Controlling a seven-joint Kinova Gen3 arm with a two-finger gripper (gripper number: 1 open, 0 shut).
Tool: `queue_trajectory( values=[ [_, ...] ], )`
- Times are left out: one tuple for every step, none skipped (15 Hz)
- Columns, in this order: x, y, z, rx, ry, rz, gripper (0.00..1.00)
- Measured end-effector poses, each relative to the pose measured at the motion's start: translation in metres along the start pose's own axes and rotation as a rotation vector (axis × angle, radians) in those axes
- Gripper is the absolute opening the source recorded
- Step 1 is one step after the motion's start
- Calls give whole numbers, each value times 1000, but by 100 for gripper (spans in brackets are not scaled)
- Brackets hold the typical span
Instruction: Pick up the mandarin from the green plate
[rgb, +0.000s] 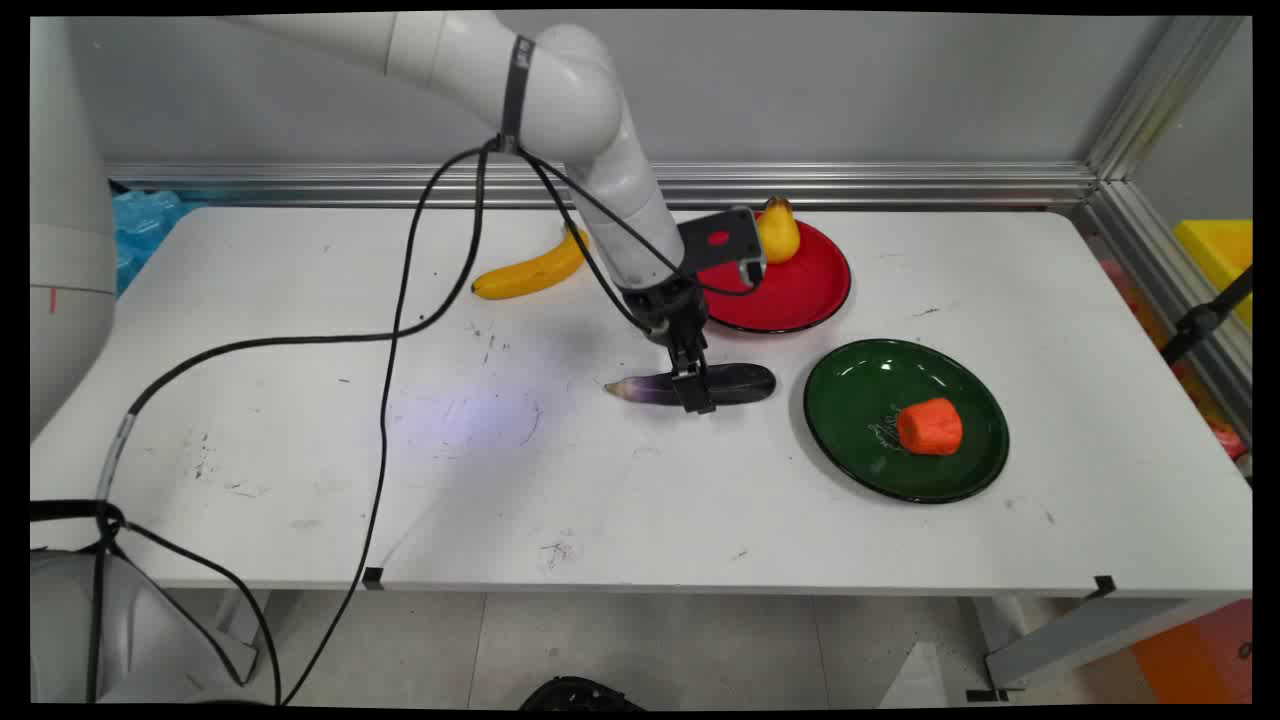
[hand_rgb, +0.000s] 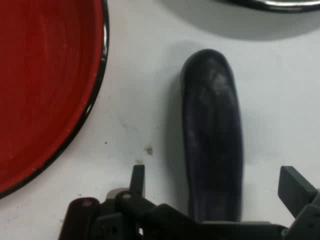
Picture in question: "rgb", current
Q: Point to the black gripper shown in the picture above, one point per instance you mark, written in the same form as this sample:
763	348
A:
668	308

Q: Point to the purple eggplant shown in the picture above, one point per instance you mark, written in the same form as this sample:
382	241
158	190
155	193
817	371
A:
745	383

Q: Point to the orange carrot piece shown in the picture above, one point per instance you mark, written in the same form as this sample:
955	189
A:
930	427

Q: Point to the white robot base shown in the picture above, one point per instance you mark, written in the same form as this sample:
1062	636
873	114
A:
150	640

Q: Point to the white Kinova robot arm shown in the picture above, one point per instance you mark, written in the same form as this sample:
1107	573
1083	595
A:
570	90

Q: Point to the red plate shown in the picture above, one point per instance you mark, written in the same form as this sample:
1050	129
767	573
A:
800	285

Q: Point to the green plate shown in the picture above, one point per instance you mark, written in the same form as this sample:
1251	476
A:
850	400

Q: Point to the yellow pear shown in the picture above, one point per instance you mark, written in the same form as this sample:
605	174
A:
779	238

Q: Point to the yellow banana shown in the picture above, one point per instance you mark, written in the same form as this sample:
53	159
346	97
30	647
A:
530	274

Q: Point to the black object on floor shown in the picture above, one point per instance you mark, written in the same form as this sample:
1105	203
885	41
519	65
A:
580	694

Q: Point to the black tape marker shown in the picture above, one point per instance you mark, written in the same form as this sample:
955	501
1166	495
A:
1105	586
373	578

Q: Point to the grey table leg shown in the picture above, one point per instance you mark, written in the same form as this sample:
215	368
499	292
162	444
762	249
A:
1080	635

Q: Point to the yellow plastic bin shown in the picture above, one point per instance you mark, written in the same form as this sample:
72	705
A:
1220	250

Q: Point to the blue plastic bag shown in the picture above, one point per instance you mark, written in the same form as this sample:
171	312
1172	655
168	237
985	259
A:
145	225

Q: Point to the orange box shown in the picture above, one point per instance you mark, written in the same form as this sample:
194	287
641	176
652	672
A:
1195	655

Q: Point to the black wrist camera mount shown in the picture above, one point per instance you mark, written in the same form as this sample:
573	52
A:
718	240

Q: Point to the long aluminium frame rail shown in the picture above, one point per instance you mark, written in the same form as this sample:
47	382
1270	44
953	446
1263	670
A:
850	185

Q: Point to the slanted aluminium frame rail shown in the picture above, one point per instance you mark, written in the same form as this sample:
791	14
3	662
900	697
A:
1150	120

